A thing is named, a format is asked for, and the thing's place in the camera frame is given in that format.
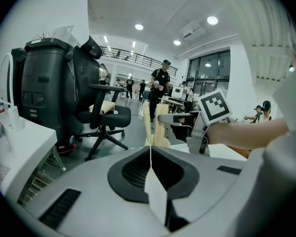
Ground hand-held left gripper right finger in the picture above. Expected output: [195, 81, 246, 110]
[152, 129, 296, 237]

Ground ceiling air conditioner unit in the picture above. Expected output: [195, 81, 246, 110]
[179, 20, 206, 39]

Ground black framed glass doors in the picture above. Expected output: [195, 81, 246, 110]
[186, 49, 231, 101]

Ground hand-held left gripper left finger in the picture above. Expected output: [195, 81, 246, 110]
[27, 146, 168, 237]

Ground background work table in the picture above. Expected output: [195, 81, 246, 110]
[161, 96, 185, 113]

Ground white sink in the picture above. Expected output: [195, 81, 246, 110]
[0, 114, 59, 202]

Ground white framed monitor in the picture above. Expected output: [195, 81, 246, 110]
[171, 85, 185, 100]

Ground white curved faucet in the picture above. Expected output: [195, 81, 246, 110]
[0, 52, 25, 130]

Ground blue chair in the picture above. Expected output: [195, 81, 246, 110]
[142, 90, 150, 108]

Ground black office chair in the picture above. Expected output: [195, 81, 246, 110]
[73, 35, 132, 161]

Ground person's right forearm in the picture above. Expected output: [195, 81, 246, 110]
[207, 117, 291, 151]

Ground white shelf unit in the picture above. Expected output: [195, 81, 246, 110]
[51, 25, 81, 48]

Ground black mezzanine railing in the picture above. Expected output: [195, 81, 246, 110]
[100, 45, 178, 77]

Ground person's white shirt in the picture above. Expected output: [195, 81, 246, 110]
[272, 58, 296, 133]

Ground red label bottle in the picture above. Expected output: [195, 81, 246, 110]
[0, 81, 6, 114]

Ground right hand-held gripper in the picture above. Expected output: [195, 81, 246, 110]
[157, 89, 233, 156]

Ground tan cloth bag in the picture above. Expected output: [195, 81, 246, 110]
[100, 101, 116, 115]

